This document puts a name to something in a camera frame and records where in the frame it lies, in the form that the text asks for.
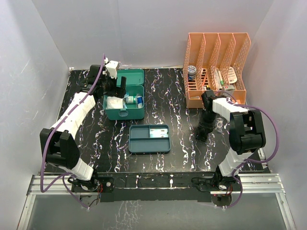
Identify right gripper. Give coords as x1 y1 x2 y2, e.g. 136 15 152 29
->
199 110 217 134

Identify green medicine kit box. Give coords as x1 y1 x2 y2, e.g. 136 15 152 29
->
103 69 145 120

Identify white plastic medicine bottle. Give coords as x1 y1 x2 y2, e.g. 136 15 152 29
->
125 96 137 104

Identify white gauze pad package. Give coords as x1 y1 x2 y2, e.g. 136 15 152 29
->
106 96 124 109

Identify white grey device box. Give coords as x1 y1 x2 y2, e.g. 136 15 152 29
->
222 84 236 91

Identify dark teal divider tray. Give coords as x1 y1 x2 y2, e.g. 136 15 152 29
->
129 124 171 154

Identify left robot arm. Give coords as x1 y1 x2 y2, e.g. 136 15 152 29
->
39 59 126 191

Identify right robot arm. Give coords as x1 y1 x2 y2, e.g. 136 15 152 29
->
195 91 266 190

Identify white tube packages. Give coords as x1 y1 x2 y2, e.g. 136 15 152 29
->
214 68 224 90

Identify white blister card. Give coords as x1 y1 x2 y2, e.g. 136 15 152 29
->
226 67 238 84

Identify blue lid round jar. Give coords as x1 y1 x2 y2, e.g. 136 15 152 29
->
188 65 197 81

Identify orange file organizer rack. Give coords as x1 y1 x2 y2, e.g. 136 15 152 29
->
183 33 251 108

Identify small clear ring bag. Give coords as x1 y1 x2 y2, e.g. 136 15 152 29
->
215 118 224 132

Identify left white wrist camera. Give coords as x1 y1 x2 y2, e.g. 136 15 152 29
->
104 59 119 79

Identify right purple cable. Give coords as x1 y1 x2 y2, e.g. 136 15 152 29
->
214 90 280 208

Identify purple cable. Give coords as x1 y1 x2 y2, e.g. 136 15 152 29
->
39 53 107 209
214 90 280 208

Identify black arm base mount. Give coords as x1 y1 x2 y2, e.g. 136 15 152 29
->
68 172 240 202

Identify aluminium frame rail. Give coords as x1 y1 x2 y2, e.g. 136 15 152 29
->
18 173 296 230

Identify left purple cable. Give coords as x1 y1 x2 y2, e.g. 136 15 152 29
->
39 53 107 209

